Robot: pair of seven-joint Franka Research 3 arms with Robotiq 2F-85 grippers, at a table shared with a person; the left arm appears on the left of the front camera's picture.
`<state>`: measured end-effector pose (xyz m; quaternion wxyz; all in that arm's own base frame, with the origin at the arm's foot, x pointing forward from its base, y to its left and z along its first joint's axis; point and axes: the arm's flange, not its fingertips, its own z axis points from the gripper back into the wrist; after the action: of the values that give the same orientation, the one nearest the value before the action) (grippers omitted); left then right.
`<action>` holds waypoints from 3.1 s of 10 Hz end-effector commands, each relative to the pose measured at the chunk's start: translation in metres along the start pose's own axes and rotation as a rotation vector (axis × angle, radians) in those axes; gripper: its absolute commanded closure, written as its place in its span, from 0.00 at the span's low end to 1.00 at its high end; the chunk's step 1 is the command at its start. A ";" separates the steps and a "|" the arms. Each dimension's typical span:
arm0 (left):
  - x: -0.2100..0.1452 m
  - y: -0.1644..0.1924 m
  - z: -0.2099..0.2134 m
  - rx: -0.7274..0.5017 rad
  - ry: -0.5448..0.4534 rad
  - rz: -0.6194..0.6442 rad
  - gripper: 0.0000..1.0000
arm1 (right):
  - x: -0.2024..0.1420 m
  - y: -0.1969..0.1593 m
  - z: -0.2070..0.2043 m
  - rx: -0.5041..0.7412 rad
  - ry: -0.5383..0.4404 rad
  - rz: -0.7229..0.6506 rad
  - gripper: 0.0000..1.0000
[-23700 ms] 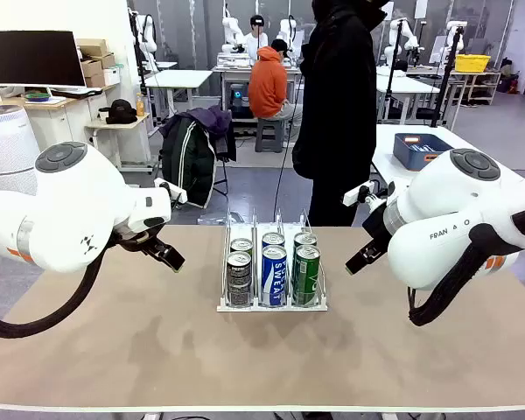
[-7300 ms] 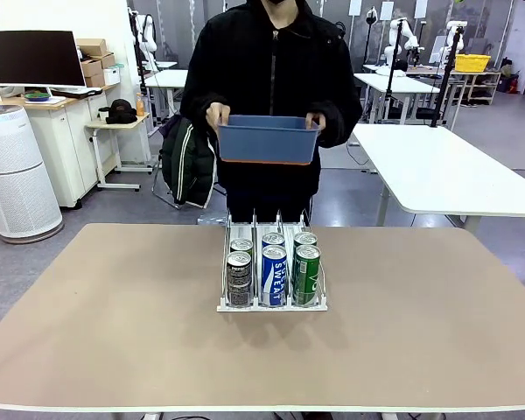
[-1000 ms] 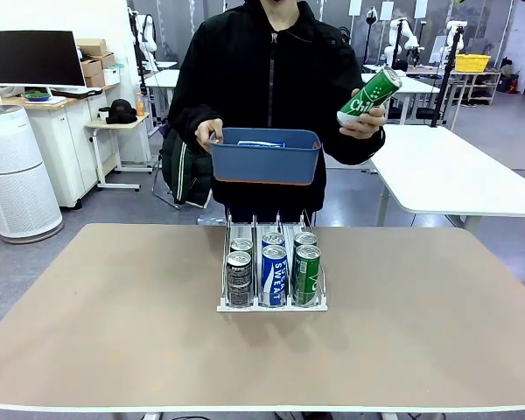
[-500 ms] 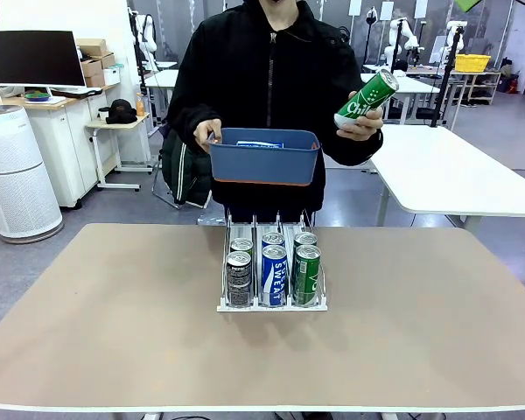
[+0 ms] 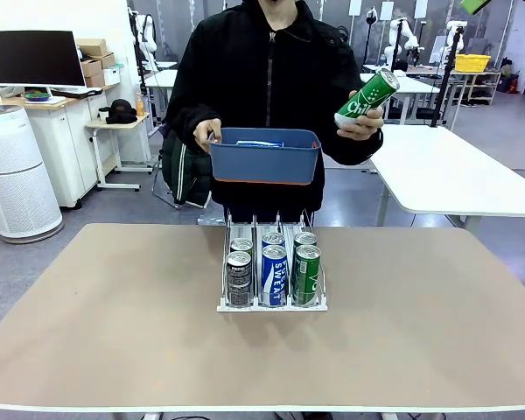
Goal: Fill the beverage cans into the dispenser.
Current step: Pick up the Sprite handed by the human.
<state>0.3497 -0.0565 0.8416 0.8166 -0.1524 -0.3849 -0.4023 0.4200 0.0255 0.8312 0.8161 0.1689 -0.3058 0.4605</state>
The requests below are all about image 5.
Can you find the green Chilsung cider can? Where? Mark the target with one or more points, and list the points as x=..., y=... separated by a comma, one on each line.
x=305, y=239
x=306, y=275
x=369, y=96

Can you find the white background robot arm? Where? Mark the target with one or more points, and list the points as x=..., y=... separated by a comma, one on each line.
x=148, y=39
x=455, y=35
x=398, y=35

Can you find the person's left forearm black sleeve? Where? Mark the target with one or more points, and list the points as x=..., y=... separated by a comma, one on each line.
x=354, y=151

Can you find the white clear can dispenser rack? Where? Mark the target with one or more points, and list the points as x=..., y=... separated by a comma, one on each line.
x=271, y=308

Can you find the person's left hand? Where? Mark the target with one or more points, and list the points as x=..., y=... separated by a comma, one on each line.
x=365, y=128

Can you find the person's right hand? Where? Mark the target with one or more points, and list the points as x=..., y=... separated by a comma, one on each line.
x=205, y=133

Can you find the yellow plastic crate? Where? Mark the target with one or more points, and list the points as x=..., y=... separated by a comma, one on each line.
x=472, y=63

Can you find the wooden shelf rack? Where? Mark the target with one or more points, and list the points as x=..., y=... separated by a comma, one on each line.
x=481, y=81

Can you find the black tripod pole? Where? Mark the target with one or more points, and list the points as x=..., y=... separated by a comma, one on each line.
x=447, y=76

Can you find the white background table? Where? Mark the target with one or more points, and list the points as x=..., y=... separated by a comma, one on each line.
x=162, y=81
x=413, y=85

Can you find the large white table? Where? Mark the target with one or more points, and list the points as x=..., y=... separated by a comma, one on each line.
x=442, y=175

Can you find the person in black jacket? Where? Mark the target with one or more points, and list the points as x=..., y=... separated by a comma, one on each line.
x=267, y=79

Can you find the dark jacket on chair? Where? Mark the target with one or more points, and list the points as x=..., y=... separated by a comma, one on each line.
x=188, y=175

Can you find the black Pepsi can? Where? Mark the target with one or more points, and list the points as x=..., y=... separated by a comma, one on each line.
x=241, y=246
x=239, y=275

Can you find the orange drink bottle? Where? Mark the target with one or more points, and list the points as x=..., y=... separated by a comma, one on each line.
x=140, y=107

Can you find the small white box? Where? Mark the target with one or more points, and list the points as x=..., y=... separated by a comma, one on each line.
x=112, y=76

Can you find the black cap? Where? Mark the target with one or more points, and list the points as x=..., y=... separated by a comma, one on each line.
x=120, y=111

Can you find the small wooden side table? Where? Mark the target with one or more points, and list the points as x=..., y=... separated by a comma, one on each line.
x=114, y=123

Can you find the brown cardboard box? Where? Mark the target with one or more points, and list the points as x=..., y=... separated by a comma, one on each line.
x=92, y=67
x=92, y=47
x=95, y=81

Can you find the white desk with cabinet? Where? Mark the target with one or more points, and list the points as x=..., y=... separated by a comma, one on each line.
x=57, y=144

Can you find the black computer monitor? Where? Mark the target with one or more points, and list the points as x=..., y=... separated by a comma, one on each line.
x=35, y=57

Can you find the green plate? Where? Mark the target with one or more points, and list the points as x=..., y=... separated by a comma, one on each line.
x=38, y=96

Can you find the white air purifier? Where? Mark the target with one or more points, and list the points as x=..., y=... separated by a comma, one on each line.
x=17, y=175

